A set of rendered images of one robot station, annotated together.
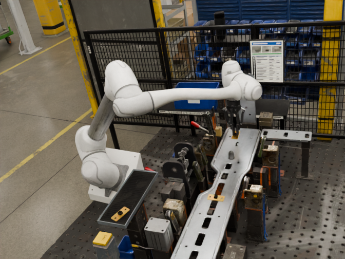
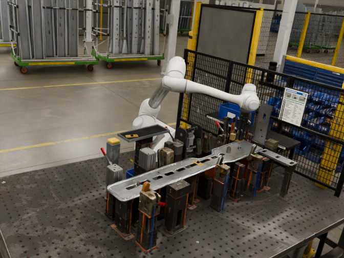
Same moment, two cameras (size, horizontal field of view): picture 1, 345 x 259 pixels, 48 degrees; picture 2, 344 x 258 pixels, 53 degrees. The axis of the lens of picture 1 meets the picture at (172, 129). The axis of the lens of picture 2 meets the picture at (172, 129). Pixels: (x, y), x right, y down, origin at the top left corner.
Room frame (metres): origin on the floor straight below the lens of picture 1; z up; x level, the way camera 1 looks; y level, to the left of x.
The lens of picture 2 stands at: (-0.69, -0.70, 2.10)
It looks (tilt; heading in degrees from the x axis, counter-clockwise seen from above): 21 degrees down; 20
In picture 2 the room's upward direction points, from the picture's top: 6 degrees clockwise
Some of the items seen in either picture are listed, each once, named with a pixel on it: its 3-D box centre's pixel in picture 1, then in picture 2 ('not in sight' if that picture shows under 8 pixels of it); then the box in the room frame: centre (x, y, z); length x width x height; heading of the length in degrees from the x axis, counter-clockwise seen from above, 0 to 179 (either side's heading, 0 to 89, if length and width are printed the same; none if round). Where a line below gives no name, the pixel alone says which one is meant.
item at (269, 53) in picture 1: (267, 61); (293, 106); (2.32, -0.69, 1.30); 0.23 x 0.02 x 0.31; 64
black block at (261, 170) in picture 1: (261, 190); (237, 181); (1.62, -0.43, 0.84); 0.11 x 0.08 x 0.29; 64
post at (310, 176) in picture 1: (305, 157); (286, 180); (1.84, -0.77, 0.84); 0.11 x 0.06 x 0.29; 64
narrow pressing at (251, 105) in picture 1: (245, 99); (262, 123); (2.10, -0.48, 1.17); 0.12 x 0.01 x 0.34; 64
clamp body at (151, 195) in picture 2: not in sight; (148, 220); (0.84, -0.07, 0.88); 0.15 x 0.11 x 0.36; 64
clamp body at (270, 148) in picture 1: (270, 172); (252, 175); (1.73, -0.52, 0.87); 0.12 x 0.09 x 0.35; 64
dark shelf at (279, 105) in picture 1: (221, 106); (250, 128); (2.35, -0.36, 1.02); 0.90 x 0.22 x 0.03; 64
